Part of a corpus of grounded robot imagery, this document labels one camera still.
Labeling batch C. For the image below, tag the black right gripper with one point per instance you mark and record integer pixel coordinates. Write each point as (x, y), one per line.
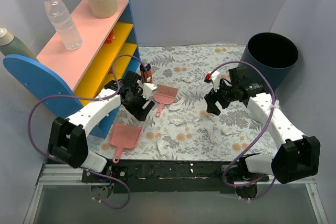
(216, 98)

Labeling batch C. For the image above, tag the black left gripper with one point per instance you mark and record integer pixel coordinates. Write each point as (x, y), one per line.
(139, 104)

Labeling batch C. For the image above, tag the pink hand brush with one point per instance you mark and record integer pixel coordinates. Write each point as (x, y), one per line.
(164, 96)

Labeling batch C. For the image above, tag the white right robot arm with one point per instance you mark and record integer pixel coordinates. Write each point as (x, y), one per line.
(297, 155)

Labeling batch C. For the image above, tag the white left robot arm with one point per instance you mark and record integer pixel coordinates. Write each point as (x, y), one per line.
(68, 137)

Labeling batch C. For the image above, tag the pink dustpan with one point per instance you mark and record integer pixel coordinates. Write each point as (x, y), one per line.
(123, 137)

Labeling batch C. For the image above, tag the floral table mat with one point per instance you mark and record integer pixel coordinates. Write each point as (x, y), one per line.
(187, 142)

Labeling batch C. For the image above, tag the brown small bottle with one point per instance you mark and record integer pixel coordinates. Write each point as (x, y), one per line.
(146, 73)

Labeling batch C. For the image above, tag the dark blue trash bin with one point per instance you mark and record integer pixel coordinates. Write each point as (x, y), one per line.
(273, 55)

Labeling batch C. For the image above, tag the orange item in shelf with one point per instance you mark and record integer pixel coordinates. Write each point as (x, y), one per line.
(109, 39)

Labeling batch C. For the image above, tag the blue pink yellow shelf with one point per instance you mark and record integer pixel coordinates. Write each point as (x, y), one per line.
(69, 78)

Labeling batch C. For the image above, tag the clear plastic water bottle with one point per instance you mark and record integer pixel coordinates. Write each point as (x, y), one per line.
(60, 17)

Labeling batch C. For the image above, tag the green metal bottle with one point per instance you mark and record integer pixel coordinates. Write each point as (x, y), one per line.
(12, 45)

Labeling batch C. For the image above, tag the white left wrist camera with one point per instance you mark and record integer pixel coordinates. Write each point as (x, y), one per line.
(149, 89)

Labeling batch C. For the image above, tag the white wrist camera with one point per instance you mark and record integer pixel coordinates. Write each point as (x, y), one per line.
(149, 89)
(213, 78)

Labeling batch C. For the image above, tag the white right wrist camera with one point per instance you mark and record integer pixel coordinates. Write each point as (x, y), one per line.
(213, 78)

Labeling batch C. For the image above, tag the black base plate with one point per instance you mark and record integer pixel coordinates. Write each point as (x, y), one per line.
(170, 176)

